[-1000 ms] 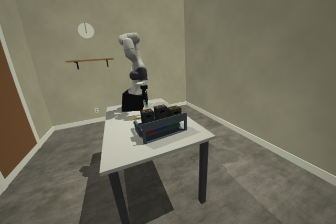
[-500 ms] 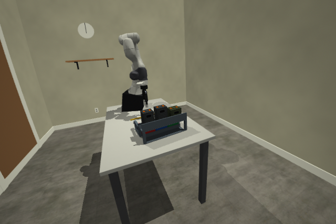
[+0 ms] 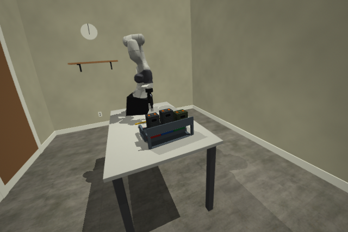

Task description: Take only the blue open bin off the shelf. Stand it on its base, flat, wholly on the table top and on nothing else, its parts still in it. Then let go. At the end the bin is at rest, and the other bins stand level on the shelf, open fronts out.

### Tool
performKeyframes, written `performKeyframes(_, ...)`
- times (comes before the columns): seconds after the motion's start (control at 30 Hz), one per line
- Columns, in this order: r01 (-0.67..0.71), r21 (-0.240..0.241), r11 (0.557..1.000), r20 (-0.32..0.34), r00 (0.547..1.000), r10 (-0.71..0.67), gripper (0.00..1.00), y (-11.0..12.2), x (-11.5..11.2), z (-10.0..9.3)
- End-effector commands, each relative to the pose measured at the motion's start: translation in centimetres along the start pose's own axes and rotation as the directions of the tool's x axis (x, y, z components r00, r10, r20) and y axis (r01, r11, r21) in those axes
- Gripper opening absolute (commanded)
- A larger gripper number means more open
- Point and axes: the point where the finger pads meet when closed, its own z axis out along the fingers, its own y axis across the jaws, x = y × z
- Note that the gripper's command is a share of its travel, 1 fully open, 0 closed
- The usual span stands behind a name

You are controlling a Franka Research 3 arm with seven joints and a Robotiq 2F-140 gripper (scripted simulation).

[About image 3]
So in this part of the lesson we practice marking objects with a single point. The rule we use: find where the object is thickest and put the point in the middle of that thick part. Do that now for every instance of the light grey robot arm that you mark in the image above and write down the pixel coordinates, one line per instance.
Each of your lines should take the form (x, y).
(133, 43)

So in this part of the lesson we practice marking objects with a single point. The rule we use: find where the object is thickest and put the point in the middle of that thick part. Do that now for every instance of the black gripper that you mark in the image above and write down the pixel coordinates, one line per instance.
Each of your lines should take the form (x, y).
(149, 98)

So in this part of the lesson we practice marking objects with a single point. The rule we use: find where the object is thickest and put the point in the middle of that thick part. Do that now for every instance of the grey metal shelf rack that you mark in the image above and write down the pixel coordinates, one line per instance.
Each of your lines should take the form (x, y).
(167, 138)

